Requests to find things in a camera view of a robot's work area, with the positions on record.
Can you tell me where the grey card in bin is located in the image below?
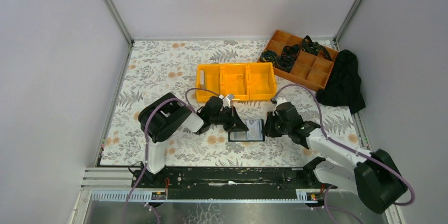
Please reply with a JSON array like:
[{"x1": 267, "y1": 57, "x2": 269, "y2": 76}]
[{"x1": 199, "y1": 70, "x2": 206, "y2": 89}]

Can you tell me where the yellow plastic divided bin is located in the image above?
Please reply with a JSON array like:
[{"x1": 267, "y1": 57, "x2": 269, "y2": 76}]
[{"x1": 195, "y1": 62, "x2": 277, "y2": 102}]

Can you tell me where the dark green rolled tie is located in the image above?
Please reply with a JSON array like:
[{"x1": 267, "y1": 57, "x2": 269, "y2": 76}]
[{"x1": 301, "y1": 35, "x2": 332, "y2": 61}]

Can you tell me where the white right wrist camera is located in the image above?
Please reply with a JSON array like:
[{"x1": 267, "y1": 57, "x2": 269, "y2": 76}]
[{"x1": 271, "y1": 97, "x2": 288, "y2": 109}]

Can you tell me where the blue yellow rolled tie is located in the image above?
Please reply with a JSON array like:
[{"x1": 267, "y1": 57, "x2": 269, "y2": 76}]
[{"x1": 259, "y1": 50, "x2": 277, "y2": 66}]

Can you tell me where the black rolled tie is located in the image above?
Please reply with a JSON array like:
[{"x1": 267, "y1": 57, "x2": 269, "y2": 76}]
[{"x1": 282, "y1": 44, "x2": 301, "y2": 60}]

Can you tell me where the floral patterned table mat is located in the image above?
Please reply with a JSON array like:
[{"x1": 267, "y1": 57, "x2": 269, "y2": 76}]
[{"x1": 99, "y1": 40, "x2": 367, "y2": 168}]

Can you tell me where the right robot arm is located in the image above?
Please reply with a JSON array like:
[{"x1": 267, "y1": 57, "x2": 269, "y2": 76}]
[{"x1": 263, "y1": 98, "x2": 408, "y2": 213}]

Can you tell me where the black cloth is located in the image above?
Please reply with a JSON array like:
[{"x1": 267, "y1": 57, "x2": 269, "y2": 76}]
[{"x1": 316, "y1": 49, "x2": 366, "y2": 114}]

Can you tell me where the black leather card holder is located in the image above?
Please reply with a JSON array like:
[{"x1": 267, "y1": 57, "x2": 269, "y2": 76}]
[{"x1": 228, "y1": 119, "x2": 265, "y2": 142}]

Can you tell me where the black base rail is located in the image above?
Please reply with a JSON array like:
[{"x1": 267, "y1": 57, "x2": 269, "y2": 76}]
[{"x1": 131, "y1": 166, "x2": 330, "y2": 201}]

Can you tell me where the wooden compartment organizer tray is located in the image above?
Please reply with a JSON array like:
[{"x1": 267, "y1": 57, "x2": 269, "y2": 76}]
[{"x1": 263, "y1": 30, "x2": 339, "y2": 91}]

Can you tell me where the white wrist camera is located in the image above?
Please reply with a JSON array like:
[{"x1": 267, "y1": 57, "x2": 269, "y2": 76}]
[
  {"x1": 219, "y1": 94, "x2": 235, "y2": 108},
  {"x1": 271, "y1": 97, "x2": 288, "y2": 109}
]

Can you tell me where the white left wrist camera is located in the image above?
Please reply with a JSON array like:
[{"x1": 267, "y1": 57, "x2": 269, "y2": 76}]
[{"x1": 219, "y1": 94, "x2": 235, "y2": 108}]

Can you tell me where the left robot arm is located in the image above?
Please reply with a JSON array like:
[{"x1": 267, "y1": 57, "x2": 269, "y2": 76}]
[{"x1": 138, "y1": 92, "x2": 249, "y2": 174}]

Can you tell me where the dark floral rolled tie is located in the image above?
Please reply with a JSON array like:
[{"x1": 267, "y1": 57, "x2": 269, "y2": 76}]
[{"x1": 275, "y1": 55, "x2": 295, "y2": 73}]

